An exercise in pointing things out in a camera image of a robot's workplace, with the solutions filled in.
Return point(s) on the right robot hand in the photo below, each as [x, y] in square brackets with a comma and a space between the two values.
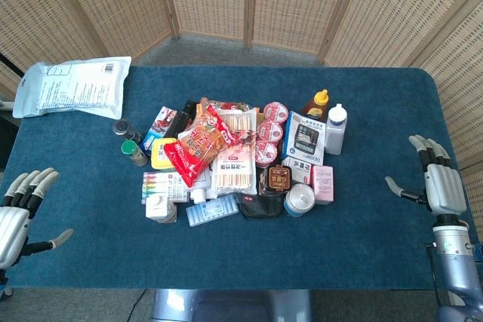
[442, 185]

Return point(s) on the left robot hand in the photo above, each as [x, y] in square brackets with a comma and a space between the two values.
[13, 220]

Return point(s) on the white plastic bottle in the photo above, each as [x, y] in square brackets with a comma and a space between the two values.
[335, 130]

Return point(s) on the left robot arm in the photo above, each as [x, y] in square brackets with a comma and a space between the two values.
[3, 280]

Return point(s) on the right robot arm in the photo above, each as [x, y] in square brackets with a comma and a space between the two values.
[456, 261]

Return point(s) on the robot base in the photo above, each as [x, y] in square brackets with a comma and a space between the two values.
[230, 305]

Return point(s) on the honey bottle yellow cap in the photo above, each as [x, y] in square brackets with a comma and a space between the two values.
[315, 106]

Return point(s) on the white tube bottle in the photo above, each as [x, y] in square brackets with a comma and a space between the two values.
[199, 193]

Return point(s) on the blue table cloth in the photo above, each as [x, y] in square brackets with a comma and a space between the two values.
[339, 224]

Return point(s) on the pink medicine box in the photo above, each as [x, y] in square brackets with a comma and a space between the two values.
[323, 184]

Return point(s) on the green cap spice jar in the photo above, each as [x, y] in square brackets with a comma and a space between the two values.
[133, 152]

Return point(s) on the white red medicine box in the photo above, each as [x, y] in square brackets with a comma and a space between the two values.
[300, 171]

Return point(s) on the tin can blue label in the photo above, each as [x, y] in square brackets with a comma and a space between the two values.
[299, 200]

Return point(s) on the black cap spice jar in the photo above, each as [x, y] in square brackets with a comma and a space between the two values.
[126, 130]

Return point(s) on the blue white device box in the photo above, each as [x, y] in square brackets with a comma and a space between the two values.
[305, 139]

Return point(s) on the large white plastic bag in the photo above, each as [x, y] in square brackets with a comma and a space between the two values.
[73, 86]

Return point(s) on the small white carton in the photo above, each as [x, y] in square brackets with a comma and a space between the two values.
[160, 209]

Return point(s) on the colourful markers box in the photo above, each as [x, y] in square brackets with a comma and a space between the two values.
[162, 186]

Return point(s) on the yellow lidded container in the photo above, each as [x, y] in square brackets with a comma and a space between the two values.
[161, 154]

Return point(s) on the blue red carton box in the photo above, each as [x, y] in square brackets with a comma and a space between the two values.
[160, 126]

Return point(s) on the black pouch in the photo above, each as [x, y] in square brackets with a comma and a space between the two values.
[262, 206]

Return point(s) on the red snack bag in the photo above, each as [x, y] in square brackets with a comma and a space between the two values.
[188, 163]

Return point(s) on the light blue ice tray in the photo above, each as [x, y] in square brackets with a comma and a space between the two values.
[212, 210]

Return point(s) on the black box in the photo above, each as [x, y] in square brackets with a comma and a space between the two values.
[185, 116]

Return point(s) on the orange snack bag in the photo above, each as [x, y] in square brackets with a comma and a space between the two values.
[202, 141]

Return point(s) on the disposable chopsticks pack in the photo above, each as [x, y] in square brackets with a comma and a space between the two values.
[234, 173]

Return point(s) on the wooden sticks pack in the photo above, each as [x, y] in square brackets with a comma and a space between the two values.
[241, 122]

